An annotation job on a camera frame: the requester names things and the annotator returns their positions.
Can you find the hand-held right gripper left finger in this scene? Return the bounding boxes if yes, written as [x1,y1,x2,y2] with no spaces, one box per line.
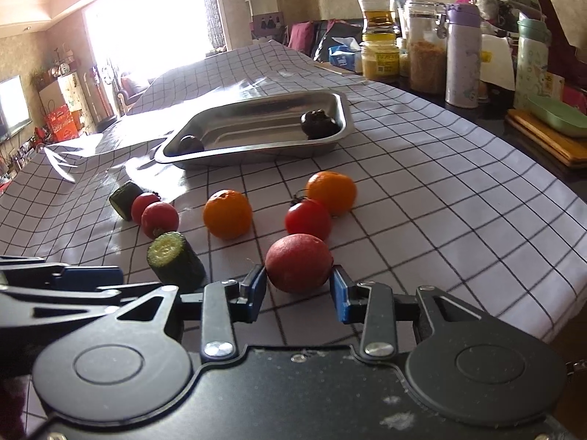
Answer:
[114,265,268,359]

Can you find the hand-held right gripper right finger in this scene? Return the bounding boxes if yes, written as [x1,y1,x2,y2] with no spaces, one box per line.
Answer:
[330,265,488,361]

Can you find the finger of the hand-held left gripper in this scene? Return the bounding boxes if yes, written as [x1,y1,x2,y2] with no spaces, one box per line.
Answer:
[0,284,161,353]
[0,256,125,291]

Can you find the red apple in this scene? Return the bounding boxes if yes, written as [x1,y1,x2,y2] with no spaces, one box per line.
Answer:
[265,234,334,295]

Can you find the orange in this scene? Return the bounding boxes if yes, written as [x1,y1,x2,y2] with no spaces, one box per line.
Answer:
[203,189,254,240]
[305,171,357,216]

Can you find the red tomato with stem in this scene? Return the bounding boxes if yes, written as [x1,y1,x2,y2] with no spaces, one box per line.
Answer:
[284,195,333,241]

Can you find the cut cucumber piece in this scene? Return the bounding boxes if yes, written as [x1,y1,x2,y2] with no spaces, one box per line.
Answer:
[147,231,207,292]
[109,180,144,221]

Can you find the small red tomato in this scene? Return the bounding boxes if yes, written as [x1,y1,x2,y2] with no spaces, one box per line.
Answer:
[131,192,161,224]
[141,202,181,240]

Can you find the stainless steel tray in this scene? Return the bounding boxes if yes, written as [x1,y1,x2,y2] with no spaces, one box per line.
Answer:
[153,91,356,169]

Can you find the dark red clothing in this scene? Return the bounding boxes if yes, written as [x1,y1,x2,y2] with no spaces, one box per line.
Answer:
[0,373,33,440]

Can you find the white checkered tablecloth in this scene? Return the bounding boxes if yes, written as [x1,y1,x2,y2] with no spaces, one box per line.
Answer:
[0,39,579,440]

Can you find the red boxes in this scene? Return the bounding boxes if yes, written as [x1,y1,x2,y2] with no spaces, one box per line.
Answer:
[43,103,83,143]

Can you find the dark round plum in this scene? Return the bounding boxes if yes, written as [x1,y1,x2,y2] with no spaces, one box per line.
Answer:
[178,134,205,154]

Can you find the dark purple mangosteen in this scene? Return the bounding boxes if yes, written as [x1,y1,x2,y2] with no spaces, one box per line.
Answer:
[300,109,342,140]

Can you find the television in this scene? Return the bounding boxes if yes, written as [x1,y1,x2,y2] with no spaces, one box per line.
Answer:
[0,74,33,143]

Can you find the white-framed armchair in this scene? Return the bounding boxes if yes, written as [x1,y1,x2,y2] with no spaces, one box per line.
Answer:
[117,76,152,107]

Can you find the white patterned cabinet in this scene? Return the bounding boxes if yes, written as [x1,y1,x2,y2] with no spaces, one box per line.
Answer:
[37,71,88,117]

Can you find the thin wooden board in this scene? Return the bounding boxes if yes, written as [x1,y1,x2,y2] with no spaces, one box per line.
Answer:
[316,60,368,84]

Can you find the blue tissue pack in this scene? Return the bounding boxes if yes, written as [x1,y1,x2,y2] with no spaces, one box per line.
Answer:
[328,37,365,73]

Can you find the yellow lid glass jar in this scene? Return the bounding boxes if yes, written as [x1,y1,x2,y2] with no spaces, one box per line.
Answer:
[360,32,401,83]

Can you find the small glass jar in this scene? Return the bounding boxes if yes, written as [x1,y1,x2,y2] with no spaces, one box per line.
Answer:
[397,37,412,78]

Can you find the clip lid glass jar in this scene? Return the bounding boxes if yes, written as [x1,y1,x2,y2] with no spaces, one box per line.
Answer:
[404,0,449,95]

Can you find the wooden cutting board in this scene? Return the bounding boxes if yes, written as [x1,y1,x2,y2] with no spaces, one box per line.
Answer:
[504,109,587,168]

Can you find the red pillow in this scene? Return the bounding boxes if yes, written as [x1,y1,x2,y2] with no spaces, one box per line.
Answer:
[288,22,317,53]

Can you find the purple and white thermos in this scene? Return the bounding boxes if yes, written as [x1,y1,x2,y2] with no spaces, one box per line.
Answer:
[445,2,482,108]

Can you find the dark sofa cushion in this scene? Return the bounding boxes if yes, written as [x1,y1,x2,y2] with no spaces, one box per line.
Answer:
[314,18,365,61]

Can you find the pink picture with dark figures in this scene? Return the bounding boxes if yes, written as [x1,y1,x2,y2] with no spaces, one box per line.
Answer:
[251,14,281,42]

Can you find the green dish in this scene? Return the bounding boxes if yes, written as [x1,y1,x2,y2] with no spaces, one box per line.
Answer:
[525,95,587,138]

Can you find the white paper bag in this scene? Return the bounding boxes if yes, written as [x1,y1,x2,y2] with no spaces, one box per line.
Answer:
[479,34,517,90]

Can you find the glass pitcher with tea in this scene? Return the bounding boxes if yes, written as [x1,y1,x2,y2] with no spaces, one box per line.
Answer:
[358,0,397,35]

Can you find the patterned curtain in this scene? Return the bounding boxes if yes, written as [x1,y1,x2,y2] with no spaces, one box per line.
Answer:
[196,0,227,53]

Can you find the green and white thermos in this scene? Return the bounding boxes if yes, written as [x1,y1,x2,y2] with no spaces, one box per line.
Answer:
[513,11,553,111]

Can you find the magenta cloth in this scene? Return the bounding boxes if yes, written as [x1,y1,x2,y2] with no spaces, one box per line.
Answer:
[456,0,587,83]

